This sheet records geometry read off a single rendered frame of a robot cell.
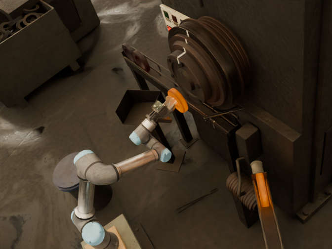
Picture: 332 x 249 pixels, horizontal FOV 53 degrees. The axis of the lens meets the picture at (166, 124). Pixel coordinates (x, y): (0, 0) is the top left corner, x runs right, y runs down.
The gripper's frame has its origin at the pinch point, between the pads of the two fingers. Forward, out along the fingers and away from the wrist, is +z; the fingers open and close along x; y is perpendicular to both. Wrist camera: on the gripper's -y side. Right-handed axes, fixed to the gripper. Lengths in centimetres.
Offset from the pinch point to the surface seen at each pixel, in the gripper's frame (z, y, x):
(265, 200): -10, -9, -74
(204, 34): 23, 44, -27
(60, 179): -95, -18, 45
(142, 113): -21.0, -19.7, 32.3
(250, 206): -17, -32, -62
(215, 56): 19, 40, -37
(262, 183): -5, -5, -69
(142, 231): -83, -63, -5
